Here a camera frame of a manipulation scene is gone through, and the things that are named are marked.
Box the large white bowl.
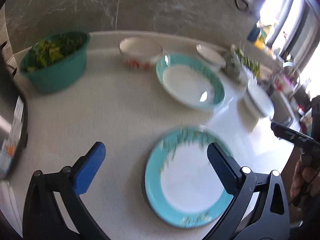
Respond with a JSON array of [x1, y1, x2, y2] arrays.
[[243, 83, 274, 120]]

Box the plastic bag of greens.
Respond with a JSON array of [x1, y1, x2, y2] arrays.
[[223, 44, 260, 86]]

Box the green bowl with greens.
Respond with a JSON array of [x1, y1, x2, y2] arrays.
[[19, 31, 91, 94]]

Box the small white bowl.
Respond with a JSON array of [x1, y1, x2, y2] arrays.
[[196, 44, 226, 72]]

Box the stainless steel rice cooker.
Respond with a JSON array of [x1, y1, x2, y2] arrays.
[[1, 55, 28, 180]]

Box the red flower patterned bowl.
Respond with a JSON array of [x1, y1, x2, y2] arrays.
[[118, 36, 163, 70]]

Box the person's right hand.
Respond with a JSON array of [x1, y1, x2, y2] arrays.
[[290, 159, 319, 198]]

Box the teal rimmed deep plate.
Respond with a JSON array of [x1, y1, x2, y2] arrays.
[[156, 54, 226, 112]]

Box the yellow container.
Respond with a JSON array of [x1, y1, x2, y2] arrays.
[[254, 36, 265, 50]]

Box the blue utensil holder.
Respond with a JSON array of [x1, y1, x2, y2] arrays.
[[247, 25, 260, 43]]

